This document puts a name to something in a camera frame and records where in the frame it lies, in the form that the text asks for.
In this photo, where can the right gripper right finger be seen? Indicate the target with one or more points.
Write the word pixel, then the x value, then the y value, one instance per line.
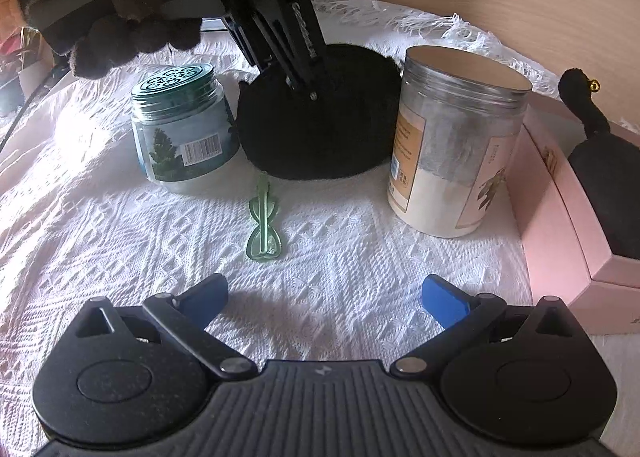
pixel 465 319

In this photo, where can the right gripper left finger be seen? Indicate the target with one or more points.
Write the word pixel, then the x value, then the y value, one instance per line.
pixel 184 318

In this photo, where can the black mesh hat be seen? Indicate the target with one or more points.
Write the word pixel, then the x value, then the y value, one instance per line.
pixel 344 128

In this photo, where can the black plush cat toy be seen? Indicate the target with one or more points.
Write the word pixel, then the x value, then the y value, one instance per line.
pixel 606 165

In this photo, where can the green transparent hair clip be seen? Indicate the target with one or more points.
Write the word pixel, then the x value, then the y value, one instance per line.
pixel 264 243

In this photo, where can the pink cardboard box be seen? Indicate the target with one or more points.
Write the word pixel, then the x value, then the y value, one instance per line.
pixel 566 251

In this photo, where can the green lid glass jar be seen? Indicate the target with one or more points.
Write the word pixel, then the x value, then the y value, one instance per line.
pixel 183 127

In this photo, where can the clear jar white powder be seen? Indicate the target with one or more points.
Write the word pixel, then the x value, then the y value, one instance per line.
pixel 458 119

